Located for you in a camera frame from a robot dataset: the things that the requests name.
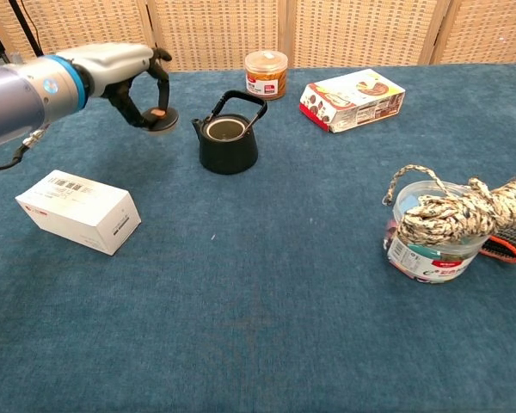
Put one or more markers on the red white cookie box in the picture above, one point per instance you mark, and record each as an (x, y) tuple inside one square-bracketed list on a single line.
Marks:
[(348, 103)]

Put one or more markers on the blue tablecloth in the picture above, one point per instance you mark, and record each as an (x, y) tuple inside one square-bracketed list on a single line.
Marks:
[(258, 266)]

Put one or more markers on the black teapot lid wooden knob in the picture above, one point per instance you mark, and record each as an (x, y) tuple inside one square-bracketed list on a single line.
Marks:
[(161, 119)]

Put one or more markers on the grey orange knitted glove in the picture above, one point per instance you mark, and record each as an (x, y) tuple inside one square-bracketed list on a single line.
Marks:
[(509, 247)]

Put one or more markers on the woven rattan folding screen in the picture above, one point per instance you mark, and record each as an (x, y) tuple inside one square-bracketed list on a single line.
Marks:
[(223, 30)]

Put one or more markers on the clear plastic tub colourful contents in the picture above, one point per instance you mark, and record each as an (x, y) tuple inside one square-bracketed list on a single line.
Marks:
[(430, 258)]

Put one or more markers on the white cardboard box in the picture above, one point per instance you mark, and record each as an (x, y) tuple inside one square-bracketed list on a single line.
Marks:
[(79, 211)]

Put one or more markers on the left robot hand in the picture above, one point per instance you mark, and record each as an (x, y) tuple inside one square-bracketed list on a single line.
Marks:
[(116, 69)]

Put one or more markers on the black cast iron teapot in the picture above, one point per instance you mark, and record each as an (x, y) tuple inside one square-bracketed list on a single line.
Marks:
[(228, 150)]

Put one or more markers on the clear snack jar orange contents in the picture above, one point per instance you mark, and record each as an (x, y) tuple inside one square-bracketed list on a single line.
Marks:
[(265, 76)]

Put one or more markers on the black tripod stand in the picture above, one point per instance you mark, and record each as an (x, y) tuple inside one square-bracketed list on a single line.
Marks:
[(23, 26)]

